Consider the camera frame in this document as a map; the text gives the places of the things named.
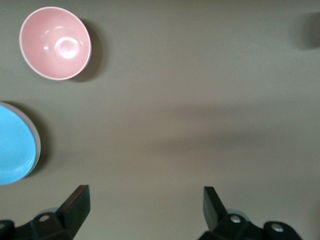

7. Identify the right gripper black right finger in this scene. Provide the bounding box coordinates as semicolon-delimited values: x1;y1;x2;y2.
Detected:
198;186;301;240

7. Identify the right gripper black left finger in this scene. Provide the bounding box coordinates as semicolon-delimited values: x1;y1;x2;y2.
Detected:
0;184;91;240

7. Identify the blue shallow bowl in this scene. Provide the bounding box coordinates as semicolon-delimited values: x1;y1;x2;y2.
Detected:
0;103;38;186

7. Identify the beige shallow bowl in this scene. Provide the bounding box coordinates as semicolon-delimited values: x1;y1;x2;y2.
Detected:
0;100;42;181

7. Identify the brown table cloth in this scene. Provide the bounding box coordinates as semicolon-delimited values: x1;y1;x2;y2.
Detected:
0;0;320;240

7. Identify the pink deep bowl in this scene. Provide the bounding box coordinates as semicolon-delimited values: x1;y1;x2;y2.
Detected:
19;6;93;81

